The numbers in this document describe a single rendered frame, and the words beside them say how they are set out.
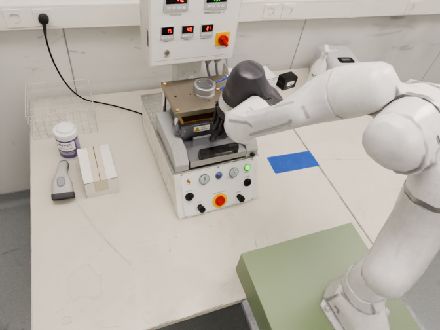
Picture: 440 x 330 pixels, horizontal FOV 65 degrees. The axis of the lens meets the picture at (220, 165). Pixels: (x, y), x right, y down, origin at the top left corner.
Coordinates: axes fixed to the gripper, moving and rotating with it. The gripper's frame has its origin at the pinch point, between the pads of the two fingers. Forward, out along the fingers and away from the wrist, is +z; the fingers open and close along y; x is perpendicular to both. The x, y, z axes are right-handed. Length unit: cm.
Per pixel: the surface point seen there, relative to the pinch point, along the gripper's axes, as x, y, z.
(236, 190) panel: 7.5, 17.4, 16.6
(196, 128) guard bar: -6.0, -4.2, 0.2
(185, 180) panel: -12.7, 10.7, 9.7
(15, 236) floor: -90, -11, 113
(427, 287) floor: 129, 90, 77
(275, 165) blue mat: 33.7, 8.1, 26.3
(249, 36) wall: 47, -62, 25
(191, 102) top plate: -6.2, -12.1, -4.6
